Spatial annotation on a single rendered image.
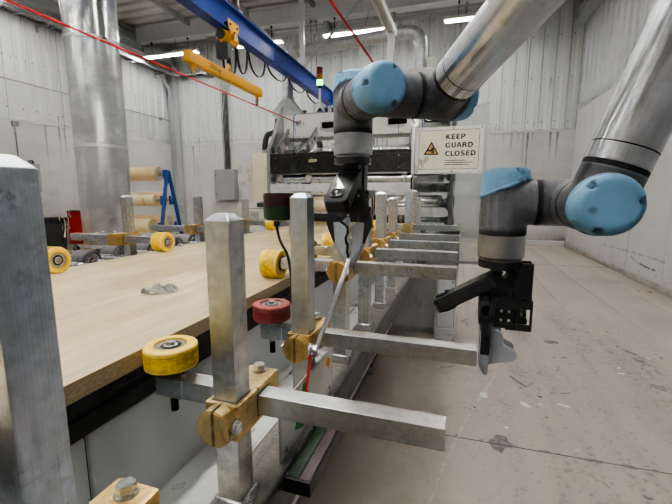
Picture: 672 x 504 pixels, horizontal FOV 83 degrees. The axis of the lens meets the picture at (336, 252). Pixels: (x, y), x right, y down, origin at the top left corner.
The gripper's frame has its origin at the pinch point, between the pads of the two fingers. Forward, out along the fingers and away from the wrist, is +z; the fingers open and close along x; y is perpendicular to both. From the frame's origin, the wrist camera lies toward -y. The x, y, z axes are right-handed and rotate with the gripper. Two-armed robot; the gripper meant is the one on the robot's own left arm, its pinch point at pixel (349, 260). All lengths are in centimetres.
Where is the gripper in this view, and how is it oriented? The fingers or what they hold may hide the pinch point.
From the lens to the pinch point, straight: 75.6
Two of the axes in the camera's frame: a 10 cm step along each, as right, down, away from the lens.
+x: -9.5, -0.5, 3.1
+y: 3.2, -1.5, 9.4
